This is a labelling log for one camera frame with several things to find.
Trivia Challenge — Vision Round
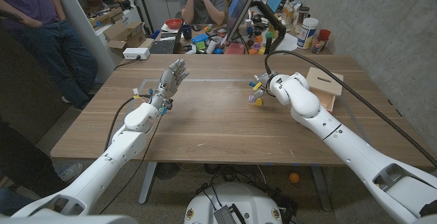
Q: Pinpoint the person in black trousers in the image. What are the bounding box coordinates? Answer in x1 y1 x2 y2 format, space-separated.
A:
0 116 84 197

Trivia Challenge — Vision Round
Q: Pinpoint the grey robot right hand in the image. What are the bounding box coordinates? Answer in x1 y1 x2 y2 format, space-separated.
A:
248 72 276 106

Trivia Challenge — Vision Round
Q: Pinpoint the large flat monitor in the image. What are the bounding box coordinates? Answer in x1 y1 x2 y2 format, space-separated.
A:
225 0 260 44

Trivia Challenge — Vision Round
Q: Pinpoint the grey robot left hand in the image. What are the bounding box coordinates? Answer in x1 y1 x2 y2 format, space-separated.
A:
149 59 190 111

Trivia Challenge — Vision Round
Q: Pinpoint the white canister with blue label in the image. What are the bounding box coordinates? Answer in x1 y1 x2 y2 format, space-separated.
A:
296 17 320 50

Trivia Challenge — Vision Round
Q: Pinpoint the pink flat box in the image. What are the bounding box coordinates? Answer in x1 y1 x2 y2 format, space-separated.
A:
224 42 246 55

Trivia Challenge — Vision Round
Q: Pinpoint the dark lidded jar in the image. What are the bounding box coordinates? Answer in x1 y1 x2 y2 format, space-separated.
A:
298 6 311 25

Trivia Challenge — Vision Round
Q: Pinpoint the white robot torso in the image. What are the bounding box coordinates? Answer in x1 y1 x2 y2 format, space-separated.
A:
184 182 283 224

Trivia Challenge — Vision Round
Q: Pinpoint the red jar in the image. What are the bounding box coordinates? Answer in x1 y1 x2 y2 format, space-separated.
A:
311 29 331 54

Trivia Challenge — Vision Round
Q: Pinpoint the wooden box with slotted lid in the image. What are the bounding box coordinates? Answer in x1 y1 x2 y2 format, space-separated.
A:
306 66 344 104

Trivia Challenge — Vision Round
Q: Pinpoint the standing person in purple shirt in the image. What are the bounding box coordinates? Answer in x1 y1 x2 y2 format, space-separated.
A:
0 0 99 111

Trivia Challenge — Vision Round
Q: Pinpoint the blue toy block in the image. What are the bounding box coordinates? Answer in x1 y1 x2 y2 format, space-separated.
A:
191 33 210 44

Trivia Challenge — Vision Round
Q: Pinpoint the open cardboard box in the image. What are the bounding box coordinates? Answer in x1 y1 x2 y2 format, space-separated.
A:
103 20 147 56

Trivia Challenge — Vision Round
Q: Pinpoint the red bowl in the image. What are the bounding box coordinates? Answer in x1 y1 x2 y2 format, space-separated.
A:
165 18 184 30

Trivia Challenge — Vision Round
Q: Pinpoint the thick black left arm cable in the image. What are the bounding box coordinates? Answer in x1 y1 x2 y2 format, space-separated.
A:
104 94 153 150

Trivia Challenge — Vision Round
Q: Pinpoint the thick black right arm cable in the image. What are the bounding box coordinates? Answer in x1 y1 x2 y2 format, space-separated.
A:
264 50 437 169

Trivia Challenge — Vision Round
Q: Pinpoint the seated person in grey shirt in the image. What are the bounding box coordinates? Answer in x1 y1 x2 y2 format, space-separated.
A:
178 0 227 26

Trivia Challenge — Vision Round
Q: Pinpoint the black round floor fan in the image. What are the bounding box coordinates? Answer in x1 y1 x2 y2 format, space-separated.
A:
155 162 181 180

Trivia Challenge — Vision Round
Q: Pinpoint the black laptop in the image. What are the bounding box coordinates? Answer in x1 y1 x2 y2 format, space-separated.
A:
149 20 185 55

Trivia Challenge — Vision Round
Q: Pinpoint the white shelf unit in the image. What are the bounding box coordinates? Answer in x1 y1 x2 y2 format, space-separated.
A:
51 0 144 81

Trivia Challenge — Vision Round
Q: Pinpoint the grey ribbed electronics box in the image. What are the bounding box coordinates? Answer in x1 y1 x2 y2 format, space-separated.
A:
213 205 240 224

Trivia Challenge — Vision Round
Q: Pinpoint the white power box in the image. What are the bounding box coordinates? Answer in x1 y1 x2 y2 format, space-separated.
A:
122 47 151 61

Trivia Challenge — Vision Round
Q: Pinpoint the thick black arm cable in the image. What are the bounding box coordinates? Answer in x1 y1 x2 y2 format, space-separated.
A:
264 50 437 169
104 94 153 150

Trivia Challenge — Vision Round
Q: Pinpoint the grey table leg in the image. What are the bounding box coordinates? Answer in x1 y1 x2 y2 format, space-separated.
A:
138 162 158 205
311 165 333 212

